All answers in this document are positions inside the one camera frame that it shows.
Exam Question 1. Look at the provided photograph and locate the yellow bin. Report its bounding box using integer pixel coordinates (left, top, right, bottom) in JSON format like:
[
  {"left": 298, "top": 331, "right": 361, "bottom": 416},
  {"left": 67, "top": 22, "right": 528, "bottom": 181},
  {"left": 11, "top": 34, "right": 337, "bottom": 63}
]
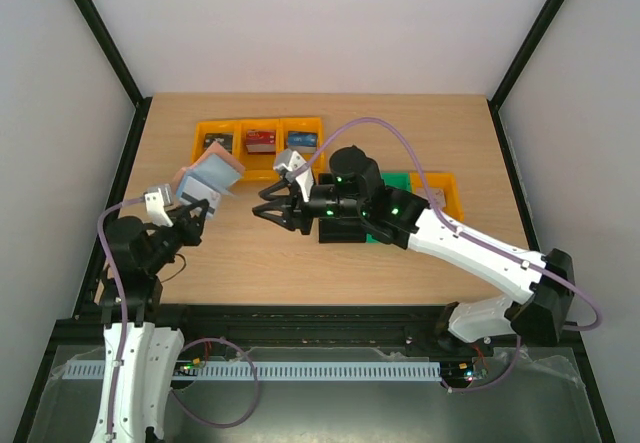
[
  {"left": 234, "top": 118, "right": 284, "bottom": 182},
  {"left": 409, "top": 172, "right": 465, "bottom": 222},
  {"left": 280, "top": 116, "right": 325, "bottom": 162},
  {"left": 190, "top": 120, "right": 245, "bottom": 176}
]

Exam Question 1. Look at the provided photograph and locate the yellow bin middle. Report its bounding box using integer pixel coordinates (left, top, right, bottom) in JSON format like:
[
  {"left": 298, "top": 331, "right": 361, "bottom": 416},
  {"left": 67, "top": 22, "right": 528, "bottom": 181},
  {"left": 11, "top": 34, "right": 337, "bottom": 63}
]
[{"left": 234, "top": 118, "right": 284, "bottom": 182}]

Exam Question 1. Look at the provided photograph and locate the green bin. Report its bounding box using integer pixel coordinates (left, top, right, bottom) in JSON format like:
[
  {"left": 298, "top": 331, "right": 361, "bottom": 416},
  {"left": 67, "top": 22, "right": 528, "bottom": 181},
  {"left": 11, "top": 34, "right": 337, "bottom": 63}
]
[{"left": 360, "top": 173, "right": 423, "bottom": 250}]

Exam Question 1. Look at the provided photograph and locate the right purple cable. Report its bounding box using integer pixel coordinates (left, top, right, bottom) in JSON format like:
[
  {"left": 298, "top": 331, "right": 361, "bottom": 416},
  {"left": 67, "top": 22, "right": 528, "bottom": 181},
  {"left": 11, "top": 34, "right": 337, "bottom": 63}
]
[{"left": 299, "top": 116, "right": 604, "bottom": 395}]

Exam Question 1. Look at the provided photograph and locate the left black frame post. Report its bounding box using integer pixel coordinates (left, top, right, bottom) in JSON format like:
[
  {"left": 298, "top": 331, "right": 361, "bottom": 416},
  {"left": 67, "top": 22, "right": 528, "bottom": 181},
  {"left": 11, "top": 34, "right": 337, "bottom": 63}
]
[{"left": 52, "top": 0, "right": 151, "bottom": 109}]

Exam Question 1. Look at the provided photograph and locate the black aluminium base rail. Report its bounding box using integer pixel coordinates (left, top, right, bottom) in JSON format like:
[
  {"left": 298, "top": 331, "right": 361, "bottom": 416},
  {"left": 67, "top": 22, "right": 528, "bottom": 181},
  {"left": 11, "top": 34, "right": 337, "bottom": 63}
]
[{"left": 52, "top": 303, "right": 586, "bottom": 359}]

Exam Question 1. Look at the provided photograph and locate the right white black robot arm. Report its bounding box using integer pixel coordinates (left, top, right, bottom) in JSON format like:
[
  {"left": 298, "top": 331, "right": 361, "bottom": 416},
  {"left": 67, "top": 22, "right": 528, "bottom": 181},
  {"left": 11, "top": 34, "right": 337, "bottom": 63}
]
[{"left": 252, "top": 146, "right": 574, "bottom": 355}]

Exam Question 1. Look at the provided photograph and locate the red card stack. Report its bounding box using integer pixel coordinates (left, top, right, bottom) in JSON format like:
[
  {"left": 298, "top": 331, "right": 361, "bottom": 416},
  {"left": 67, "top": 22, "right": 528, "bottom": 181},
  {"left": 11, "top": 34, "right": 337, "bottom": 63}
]
[{"left": 245, "top": 129, "right": 277, "bottom": 154}]

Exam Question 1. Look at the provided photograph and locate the blue card stack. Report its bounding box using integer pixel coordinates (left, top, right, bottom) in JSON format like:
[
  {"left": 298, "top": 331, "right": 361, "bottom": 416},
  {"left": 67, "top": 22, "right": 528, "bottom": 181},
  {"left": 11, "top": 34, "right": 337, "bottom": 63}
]
[{"left": 286, "top": 131, "right": 318, "bottom": 154}]

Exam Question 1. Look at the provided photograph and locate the yellow bin left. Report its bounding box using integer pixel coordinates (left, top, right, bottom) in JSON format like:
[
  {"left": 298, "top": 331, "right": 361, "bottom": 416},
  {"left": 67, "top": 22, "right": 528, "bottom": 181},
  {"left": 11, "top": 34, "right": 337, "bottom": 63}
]
[{"left": 190, "top": 120, "right": 245, "bottom": 176}]

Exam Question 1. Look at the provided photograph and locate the black bin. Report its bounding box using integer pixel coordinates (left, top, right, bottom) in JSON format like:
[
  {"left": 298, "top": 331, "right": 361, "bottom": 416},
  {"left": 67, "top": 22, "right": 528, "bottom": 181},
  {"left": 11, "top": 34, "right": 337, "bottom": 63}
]
[{"left": 318, "top": 173, "right": 367, "bottom": 244}]

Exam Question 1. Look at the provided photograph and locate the white slotted cable duct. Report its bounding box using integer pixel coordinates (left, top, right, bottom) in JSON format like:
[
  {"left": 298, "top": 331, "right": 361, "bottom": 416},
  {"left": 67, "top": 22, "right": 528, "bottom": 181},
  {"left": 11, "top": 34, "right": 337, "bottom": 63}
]
[{"left": 52, "top": 358, "right": 442, "bottom": 382}]

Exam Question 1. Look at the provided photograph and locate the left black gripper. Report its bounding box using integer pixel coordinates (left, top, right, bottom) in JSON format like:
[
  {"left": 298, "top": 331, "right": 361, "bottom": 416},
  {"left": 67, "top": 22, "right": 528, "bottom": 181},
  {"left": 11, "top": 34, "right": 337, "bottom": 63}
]
[{"left": 144, "top": 199, "right": 211, "bottom": 274}]

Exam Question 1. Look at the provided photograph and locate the right black frame post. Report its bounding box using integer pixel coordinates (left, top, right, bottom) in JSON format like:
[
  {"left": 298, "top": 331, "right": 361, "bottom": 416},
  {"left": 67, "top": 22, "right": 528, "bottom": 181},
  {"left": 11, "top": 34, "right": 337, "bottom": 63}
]
[{"left": 488, "top": 0, "right": 589, "bottom": 109}]

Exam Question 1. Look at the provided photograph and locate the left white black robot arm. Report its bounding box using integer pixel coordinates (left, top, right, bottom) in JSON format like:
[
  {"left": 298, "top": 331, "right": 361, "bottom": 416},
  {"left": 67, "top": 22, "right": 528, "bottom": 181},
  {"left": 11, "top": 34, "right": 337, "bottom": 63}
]
[{"left": 91, "top": 194, "right": 210, "bottom": 442}]

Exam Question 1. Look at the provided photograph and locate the black frame post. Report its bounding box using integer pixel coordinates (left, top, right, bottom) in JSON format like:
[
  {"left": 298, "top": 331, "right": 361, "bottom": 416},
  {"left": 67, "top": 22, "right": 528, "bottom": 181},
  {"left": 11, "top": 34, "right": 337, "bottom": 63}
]
[
  {"left": 52, "top": 0, "right": 151, "bottom": 109},
  {"left": 488, "top": 0, "right": 589, "bottom": 109}
]

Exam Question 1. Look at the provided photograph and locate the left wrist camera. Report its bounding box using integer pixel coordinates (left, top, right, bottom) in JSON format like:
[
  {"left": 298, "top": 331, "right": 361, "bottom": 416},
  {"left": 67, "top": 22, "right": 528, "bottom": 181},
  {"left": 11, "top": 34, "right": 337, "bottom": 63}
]
[{"left": 144, "top": 183, "right": 174, "bottom": 227}]

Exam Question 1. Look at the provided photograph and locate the yellow bin far right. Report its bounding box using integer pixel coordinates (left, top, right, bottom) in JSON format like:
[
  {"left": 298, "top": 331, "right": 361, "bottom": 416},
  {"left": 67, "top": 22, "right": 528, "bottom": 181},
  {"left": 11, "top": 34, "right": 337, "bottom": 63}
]
[{"left": 409, "top": 172, "right": 465, "bottom": 222}]

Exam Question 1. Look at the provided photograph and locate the black card stack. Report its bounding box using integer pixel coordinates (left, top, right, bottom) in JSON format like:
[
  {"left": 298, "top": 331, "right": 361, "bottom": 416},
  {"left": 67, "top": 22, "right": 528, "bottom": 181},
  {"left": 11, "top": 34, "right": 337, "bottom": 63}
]
[{"left": 203, "top": 133, "right": 234, "bottom": 153}]

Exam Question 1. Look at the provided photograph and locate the pink card in bin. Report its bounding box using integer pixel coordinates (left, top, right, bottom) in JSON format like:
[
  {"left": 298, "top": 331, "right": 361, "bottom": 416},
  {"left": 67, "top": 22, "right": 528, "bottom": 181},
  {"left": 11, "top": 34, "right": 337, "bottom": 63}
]
[{"left": 414, "top": 188, "right": 447, "bottom": 209}]

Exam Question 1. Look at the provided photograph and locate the pink card holder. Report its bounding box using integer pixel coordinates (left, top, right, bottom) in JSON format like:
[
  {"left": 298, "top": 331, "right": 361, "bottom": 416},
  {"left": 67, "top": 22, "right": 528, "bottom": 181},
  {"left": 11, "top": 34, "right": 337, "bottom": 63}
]
[{"left": 171, "top": 156, "right": 243, "bottom": 204}]

